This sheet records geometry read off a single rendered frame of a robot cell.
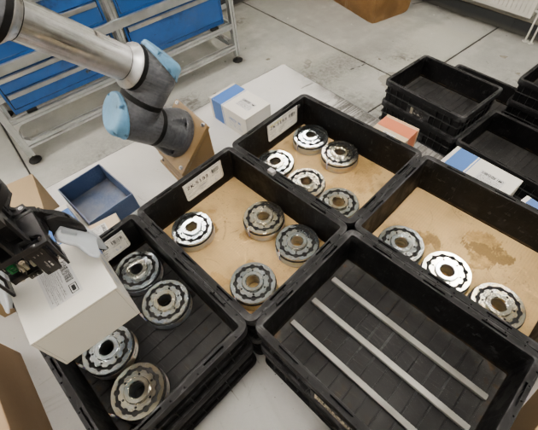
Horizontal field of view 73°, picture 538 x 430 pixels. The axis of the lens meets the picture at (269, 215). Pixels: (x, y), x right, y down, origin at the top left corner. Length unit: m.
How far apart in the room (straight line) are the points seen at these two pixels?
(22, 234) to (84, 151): 2.25
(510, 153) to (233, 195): 1.35
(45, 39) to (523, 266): 1.11
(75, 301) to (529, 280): 0.88
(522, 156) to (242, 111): 1.26
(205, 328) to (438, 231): 0.59
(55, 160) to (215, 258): 2.02
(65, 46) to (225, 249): 0.55
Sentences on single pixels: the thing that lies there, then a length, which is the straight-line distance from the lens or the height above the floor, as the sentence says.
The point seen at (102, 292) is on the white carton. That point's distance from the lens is 0.55.
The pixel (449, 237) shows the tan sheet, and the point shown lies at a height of 0.83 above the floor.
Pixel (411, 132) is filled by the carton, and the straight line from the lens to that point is 1.29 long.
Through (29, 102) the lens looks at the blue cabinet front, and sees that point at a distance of 2.68.
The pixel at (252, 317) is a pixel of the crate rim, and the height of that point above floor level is 0.93.
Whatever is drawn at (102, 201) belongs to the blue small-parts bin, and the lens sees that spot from 1.30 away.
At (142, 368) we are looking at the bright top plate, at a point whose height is 0.86.
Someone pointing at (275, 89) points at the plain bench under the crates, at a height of 0.70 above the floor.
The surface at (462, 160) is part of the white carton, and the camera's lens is 1.22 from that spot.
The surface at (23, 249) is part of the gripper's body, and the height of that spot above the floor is 1.26.
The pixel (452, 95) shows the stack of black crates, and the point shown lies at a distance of 2.01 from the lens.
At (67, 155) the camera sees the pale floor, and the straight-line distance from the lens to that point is 2.77.
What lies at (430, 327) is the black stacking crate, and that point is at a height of 0.83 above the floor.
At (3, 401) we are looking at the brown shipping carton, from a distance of 0.93.
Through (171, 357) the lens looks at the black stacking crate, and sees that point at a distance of 0.83.
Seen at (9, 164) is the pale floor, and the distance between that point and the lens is 2.95.
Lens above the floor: 1.58
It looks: 53 degrees down
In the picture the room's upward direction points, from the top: 7 degrees counter-clockwise
